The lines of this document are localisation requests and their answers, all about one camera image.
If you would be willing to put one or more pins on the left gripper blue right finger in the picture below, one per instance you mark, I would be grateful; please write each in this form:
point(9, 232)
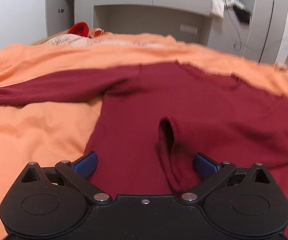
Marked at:
point(215, 175)

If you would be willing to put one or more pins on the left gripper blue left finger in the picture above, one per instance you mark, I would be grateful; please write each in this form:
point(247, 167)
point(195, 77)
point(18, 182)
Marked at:
point(74, 175)

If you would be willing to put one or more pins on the dark red knit sweater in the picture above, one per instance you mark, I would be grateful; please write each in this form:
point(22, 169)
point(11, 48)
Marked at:
point(155, 118)

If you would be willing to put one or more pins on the orange duvet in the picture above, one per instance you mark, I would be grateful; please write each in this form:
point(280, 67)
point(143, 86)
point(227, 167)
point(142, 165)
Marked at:
point(49, 132)

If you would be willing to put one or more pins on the pink patterned bedsheet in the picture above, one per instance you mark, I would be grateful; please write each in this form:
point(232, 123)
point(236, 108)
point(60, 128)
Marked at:
point(93, 38)

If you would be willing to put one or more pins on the bright red garment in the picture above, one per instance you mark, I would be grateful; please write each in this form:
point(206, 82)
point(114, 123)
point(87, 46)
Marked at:
point(80, 29)

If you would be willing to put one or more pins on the black garment on sill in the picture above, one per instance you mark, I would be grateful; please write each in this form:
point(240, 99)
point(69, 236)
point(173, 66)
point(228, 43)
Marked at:
point(242, 15)

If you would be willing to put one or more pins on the grey wardrobe unit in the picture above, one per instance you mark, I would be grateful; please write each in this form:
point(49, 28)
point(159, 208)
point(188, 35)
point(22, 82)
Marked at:
point(261, 40)

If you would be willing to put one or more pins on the white garment on sill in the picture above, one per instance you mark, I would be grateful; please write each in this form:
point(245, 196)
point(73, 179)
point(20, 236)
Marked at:
point(218, 6)

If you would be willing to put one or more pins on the open wardrobe door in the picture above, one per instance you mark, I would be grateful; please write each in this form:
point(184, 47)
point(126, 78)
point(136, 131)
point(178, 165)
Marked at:
point(59, 15)

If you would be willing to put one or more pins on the white wall socket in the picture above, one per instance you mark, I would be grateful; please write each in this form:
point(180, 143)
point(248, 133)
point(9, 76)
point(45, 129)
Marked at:
point(189, 29)

